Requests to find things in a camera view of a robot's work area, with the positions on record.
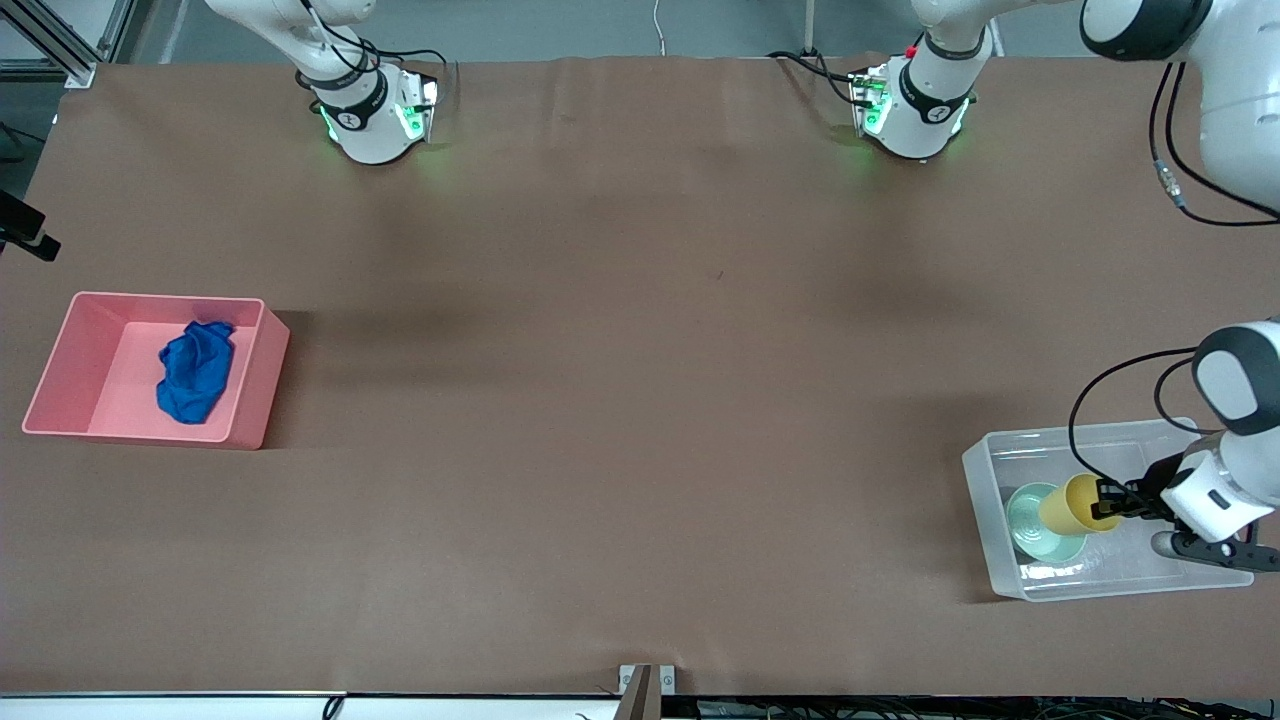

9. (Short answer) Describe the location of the grey metal table bracket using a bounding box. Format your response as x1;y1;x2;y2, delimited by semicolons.
618;663;677;720

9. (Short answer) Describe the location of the pink plastic bin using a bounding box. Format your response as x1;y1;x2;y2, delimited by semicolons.
22;291;291;451

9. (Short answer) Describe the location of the mint green bowl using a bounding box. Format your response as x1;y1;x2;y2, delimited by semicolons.
1006;482;1089;564

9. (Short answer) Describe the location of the yellow plastic cup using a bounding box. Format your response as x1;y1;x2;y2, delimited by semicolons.
1038;474;1121;534

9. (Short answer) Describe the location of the brown table cover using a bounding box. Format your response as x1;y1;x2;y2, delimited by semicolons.
0;55;1280;696

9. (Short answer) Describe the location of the black left base cable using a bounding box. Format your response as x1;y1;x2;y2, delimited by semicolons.
767;48;871;106

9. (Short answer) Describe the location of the black base cable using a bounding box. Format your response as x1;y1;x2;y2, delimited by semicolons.
767;48;871;106
295;0;448;96

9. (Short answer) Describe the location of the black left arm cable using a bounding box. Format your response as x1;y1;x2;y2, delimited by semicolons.
1068;60;1280;486

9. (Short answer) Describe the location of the clear plastic storage box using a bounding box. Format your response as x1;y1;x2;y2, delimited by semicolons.
962;417;1255;603

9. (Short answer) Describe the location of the blue cloth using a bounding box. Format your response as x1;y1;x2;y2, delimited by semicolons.
156;320;237;425

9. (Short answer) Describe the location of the aluminium frame with bracket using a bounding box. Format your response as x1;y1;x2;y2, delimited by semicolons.
0;0;131;86

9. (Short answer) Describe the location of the black right base cable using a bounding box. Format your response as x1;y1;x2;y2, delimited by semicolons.
295;0;448;96

